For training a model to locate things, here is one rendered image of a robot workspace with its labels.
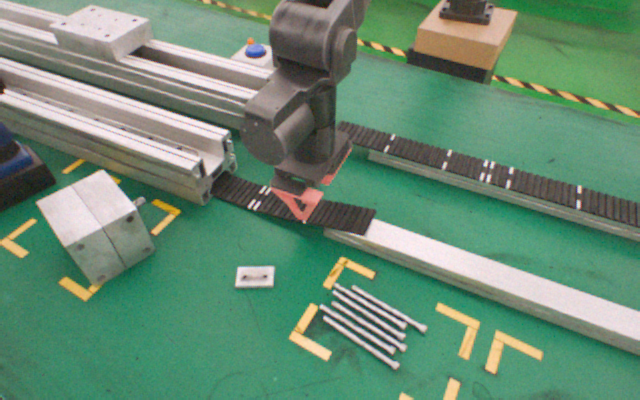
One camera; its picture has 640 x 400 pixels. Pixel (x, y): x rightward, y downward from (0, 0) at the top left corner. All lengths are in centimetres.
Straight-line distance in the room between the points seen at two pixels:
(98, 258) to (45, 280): 10
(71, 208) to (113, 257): 8
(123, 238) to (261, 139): 27
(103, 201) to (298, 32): 35
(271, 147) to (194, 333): 27
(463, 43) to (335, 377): 78
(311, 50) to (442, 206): 37
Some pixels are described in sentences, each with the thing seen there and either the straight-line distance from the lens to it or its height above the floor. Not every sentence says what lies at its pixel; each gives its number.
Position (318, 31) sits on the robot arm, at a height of 110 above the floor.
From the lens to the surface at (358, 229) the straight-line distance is 59.
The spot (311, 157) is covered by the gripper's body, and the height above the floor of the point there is 94.
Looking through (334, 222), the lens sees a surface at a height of 82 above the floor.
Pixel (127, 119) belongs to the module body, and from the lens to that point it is 81.
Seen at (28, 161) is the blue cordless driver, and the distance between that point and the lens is 80.
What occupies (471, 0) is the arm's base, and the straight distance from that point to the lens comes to 111.
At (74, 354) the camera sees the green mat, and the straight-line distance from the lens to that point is 62.
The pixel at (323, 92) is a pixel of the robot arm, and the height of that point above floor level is 103.
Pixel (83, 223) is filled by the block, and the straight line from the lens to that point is 60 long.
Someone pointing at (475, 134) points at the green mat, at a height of 78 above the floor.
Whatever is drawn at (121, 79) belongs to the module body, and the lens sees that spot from 99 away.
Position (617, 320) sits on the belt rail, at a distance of 64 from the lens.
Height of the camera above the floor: 128
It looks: 46 degrees down
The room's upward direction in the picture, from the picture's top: straight up
